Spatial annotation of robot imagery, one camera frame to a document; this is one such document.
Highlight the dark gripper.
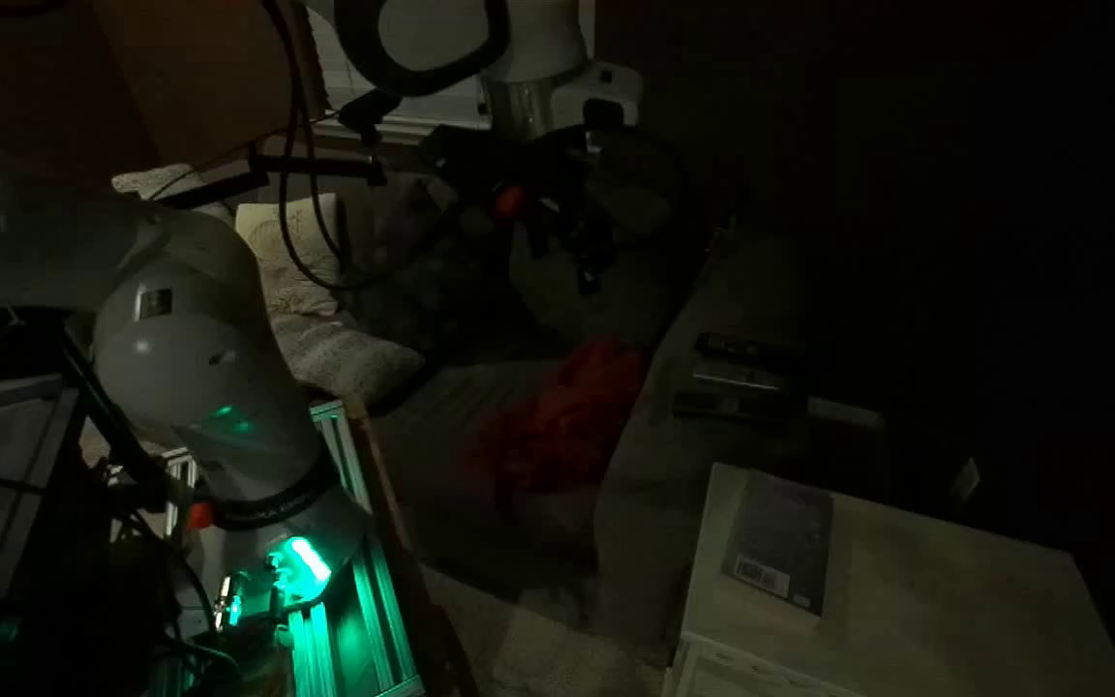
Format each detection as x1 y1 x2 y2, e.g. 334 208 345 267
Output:
521 123 645 293

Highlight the grey fabric sofa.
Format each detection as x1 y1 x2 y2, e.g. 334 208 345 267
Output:
231 168 949 630

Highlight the white side table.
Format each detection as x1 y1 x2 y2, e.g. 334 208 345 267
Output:
656 461 1115 697

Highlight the dark patterned pillow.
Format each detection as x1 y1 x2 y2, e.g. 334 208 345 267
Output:
336 172 527 356

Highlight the robot base stand with light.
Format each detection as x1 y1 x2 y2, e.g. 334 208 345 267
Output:
166 396 424 697

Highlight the orange cloth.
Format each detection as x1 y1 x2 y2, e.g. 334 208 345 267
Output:
455 336 650 503

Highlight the black camera on boom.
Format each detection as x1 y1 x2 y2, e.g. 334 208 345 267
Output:
107 89 395 208

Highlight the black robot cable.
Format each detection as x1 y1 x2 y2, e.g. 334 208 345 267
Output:
255 0 374 297

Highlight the white pillow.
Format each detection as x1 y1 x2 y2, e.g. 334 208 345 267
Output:
231 188 431 405

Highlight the white remote control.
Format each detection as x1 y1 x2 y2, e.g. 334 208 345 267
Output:
800 396 890 435

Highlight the black remote control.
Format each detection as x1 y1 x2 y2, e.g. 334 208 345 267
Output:
685 363 795 399
668 387 795 426

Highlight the grey book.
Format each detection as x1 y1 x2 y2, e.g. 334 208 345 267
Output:
720 472 837 621

